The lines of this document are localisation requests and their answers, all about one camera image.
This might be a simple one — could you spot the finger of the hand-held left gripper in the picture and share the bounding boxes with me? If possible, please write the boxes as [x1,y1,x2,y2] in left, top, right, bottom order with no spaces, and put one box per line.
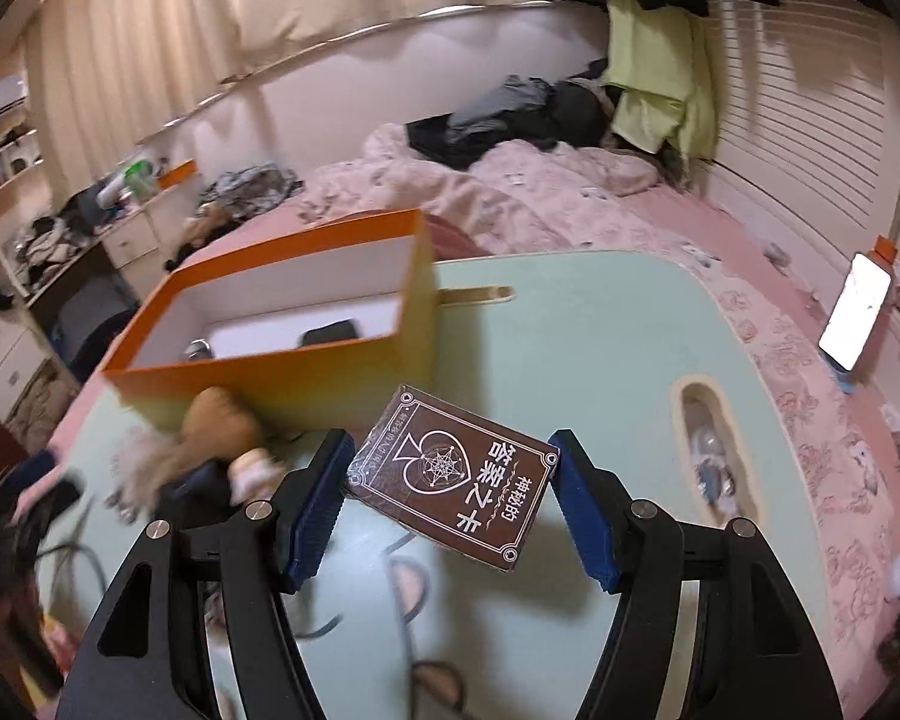
[9,446,67,524]

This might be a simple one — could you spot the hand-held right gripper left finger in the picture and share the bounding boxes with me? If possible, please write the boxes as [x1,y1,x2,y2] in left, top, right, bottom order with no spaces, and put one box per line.
[56,429,356,720]

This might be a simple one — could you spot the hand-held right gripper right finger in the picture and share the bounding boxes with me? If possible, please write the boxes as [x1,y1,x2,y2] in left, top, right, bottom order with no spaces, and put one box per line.
[547,429,845,720]

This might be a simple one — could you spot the beige plush doll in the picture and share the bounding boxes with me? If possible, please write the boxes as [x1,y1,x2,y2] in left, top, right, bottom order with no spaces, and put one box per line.
[229,448,286,503]

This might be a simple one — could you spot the grey fluffy pompom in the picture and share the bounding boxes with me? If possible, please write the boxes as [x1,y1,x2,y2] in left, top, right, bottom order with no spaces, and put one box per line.
[105,424,188,522]

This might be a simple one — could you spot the orange cardboard box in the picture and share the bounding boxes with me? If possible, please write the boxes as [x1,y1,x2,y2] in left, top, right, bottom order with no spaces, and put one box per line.
[101,208,440,440]

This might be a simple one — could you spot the brown plush toy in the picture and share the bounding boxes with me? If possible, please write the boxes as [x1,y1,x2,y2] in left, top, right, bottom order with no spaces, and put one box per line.
[178,388,265,470]

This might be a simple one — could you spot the brown card box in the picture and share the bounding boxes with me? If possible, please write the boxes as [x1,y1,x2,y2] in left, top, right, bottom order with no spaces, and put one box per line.
[343,384,561,575]

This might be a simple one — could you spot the black chair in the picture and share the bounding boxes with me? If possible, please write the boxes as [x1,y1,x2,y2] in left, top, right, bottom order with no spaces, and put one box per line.
[52,277,140,383]

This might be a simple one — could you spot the black item in box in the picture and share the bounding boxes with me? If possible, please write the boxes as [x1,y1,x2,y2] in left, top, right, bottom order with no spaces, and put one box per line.
[300,320,361,347]

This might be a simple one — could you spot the clothes pile on desk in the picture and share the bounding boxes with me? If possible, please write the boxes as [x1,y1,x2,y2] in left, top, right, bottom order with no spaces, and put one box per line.
[11,214,83,267]

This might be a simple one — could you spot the white desk with drawers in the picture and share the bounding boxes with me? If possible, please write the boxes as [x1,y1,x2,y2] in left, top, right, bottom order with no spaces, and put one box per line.
[15,157,200,301]

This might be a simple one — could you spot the green bottle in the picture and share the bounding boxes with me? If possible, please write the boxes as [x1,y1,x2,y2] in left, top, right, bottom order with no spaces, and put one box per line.
[120,154,158,192]

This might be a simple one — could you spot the pink fluffy blanket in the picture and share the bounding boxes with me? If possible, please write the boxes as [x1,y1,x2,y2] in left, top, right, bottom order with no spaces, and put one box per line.
[300,124,665,248]

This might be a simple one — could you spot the smartphone with lit screen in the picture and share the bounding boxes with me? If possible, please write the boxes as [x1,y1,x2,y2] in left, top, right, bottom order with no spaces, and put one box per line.
[819,251,893,372]

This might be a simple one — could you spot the grey patterned clothes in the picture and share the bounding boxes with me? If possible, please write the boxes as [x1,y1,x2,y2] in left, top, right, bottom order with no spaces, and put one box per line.
[199,165,305,218]

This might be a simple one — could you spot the white air conditioner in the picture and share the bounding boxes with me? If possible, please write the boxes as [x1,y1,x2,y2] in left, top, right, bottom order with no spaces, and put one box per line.
[0,75,31,128]

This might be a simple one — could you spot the pile of dark clothes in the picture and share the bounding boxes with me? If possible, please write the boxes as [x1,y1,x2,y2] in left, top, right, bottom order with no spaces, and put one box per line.
[406,75,623,170]

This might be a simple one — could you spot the light green cloth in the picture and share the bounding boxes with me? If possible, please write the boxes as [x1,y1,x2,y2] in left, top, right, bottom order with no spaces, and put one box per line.
[604,0,721,158]

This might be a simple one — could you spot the beige curtain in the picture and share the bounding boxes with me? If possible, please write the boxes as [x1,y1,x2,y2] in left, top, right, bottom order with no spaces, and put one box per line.
[22,0,563,166]

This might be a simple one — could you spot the white wall shelf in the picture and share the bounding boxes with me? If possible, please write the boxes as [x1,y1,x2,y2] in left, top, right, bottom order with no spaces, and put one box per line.
[0,112,53,203]

